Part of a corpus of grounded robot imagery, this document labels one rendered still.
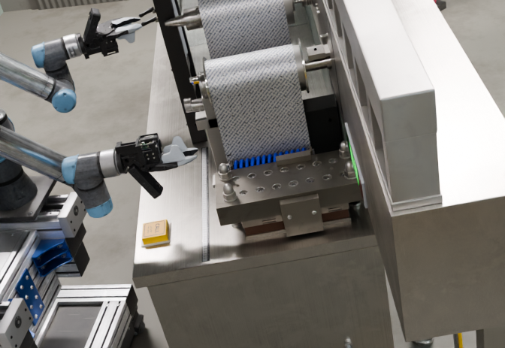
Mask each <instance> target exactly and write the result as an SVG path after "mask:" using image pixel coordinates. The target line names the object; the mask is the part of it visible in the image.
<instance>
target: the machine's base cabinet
mask: <svg viewBox="0 0 505 348"><path fill-rule="evenodd" d="M147 288H148V291H149V294H150V297H151V299H152V302H153V305H154V308H155V310H156V313H157V316H158V318H159V321H160V324H161V327H162V330H163V332H164V335H165V338H166V341H167V343H168V346H169V348H347V347H345V346H344V341H345V340H346V339H350V340H352V346H351V348H395V344H394V338H393V331H392V321H391V314H390V308H389V297H388V290H387V284H386V273H385V268H384V264H383V260H382V257H381V254H380V249H379V246H373V247H365V248H361V249H357V250H349V251H344V252H339V253H332V254H328V255H323V256H315V257H310V258H306V259H299V260H294V261H289V262H281V263H277V264H272V265H265V266H260V267H256V268H248V269H243V270H239V271H231V272H227V273H222V274H214V275H210V276H206V277H197V278H193V279H188V280H181V281H177V282H172V283H164V284H159V285H155V286H148V287H147Z"/></svg>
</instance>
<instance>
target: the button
mask: <svg viewBox="0 0 505 348"><path fill-rule="evenodd" d="M168 229H169V224H168V220H167V219H163V220H159V221H154V222H146V223H144V224H143V231H142V241H143V244H144V245H145V244H153V243H157V242H162V241H168Z"/></svg>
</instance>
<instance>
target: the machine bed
mask: <svg viewBox="0 0 505 348"><path fill-rule="evenodd" d="M289 36H290V40H291V44H292V46H295V45H298V38H299V39H300V42H301V49H302V53H303V57H304V59H308V55H307V47H312V46H315V43H314V40H313V35H312V32H311V29H310V24H309V20H308V23H307V24H303V25H299V26H292V27H289ZM189 48H190V51H191V54H192V59H193V62H194V66H195V71H196V74H197V76H198V72H199V71H203V70H204V69H203V57H205V58H206V59H207V60H211V58H210V53H209V50H208V46H207V44H200V45H196V46H192V47H189ZM307 81H308V86H309V91H310V92H309V93H307V89H306V90H304V91H301V95H302V100H304V99H308V98H315V97H319V96H324V95H328V91H327V88H326V85H325V80H324V77H323V73H322V69H320V70H316V71H308V72H307ZM186 124H187V122H186V118H185V115H184V112H183V107H182V104H181V101H180V96H179V93H178V90H177V85H176V83H175V79H174V75H173V71H171V63H170V61H169V58H168V53H167V50H166V47H165V42H164V39H163V37H162V31H161V29H160V25H159V23H158V25H157V33H156V48H155V56H154V63H153V78H152V86H151V93H150V108H149V116H148V123H147V135H148V134H152V133H158V136H159V139H160V140H161V143H162V146H161V148H162V151H163V149H164V147H166V146H169V145H171V144H172V141H173V138H174V137H175V136H180V137H181V138H182V140H183V142H184V144H185V145H186V147H187V148H198V151H197V152H196V153H195V154H194V155H193V156H195V155H197V158H196V159H194V160H193V161H192V162H190V163H187V164H185V165H181V166H179V167H177V168H172V169H170V170H167V171H154V172H150V174H151V175H152V176H153V177H154V178H155V179H156V180H157V181H158V182H159V183H160V184H161V185H162V186H163V191H162V194H161V195H160V196H159V197H158V198H156V199H154V198H153V197H152V196H151V195H150V194H149V193H148V192H147V191H146V190H145V189H144V188H143V187H141V197H140V205H139V213H138V227H137V235H136V243H135V257H134V265H133V273H132V279H133V282H134V285H135V288H136V289H138V288H143V287H147V286H155V285H159V284H164V283H172V282H177V281H181V280H188V279H193V278H197V277H206V276H210V275H214V274H222V273H227V272H231V271H239V270H243V269H248V268H256V267H260V266H265V265H272V264H277V263H281V262H289V261H294V260H299V259H306V258H310V257H315V256H323V255H328V254H332V253H339V252H344V251H349V250H357V249H361V248H365V247H373V246H378V243H377V240H376V235H375V233H374V230H373V225H372V222H371V219H370V214H369V212H368V209H367V208H365V206H364V202H363V200H362V201H360V202H361V203H360V205H359V206H357V207H350V206H349V214H350V217H351V221H349V222H341V223H337V224H332V225H324V231H316V232H311V233H307V234H302V235H295V236H291V237H286V233H282V234H278V235H270V236H266V237H261V238H253V239H249V240H246V238H245V229H244V228H243V226H241V227H240V228H233V227H232V226H231V225H223V226H220V223H219V218H218V215H217V212H216V190H215V188H213V175H215V173H218V172H217V169H216V163H215V161H214V157H213V152H212V149H211V146H210V141H209V137H208V134H207V141H204V142H200V143H196V144H193V143H192V139H191V136H190V133H189V128H188V126H187V125H186ZM206 133H207V130H206ZM203 147H208V169H209V214H210V261H209V262H202V234H201V148H203ZM163 219H167V220H168V223H170V222H171V242H169V243H164V244H157V245H152V246H148V247H141V241H142V231H143V224H144V223H146V222H154V221H159V220H163Z"/></svg>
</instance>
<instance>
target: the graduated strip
mask: <svg viewBox="0 0 505 348"><path fill-rule="evenodd" d="M201 234H202V262H209V261H210V214H209V169H208V147H203V148H201Z"/></svg>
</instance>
